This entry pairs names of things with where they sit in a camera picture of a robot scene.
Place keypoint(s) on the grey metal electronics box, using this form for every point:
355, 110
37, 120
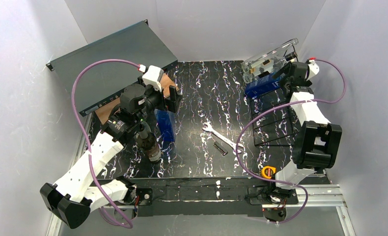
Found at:
104, 83

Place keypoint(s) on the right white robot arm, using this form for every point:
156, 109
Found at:
316, 144

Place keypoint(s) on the silver combination wrench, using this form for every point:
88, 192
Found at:
239, 148

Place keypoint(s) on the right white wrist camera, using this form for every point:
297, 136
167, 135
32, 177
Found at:
312, 68

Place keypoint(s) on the dark green wine bottle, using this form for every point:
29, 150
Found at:
146, 140

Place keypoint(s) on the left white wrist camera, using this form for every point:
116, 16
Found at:
152, 75

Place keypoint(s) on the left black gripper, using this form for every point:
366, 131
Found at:
173, 99

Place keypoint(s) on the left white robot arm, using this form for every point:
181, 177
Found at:
74, 196

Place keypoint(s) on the yellow tape measure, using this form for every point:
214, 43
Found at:
268, 172

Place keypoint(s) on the clear round glass bottle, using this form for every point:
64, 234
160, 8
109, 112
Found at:
272, 55

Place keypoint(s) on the brown wooden board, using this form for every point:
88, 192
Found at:
103, 112

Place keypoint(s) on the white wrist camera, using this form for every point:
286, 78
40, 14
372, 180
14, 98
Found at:
152, 75
312, 68

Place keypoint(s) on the blue square bottle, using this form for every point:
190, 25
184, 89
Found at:
262, 85
165, 121

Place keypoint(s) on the black wire wine rack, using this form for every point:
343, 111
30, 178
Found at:
279, 127

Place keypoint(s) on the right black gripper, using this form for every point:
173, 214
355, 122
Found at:
285, 75

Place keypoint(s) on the clear square labelled bottle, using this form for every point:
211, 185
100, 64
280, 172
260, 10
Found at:
278, 64

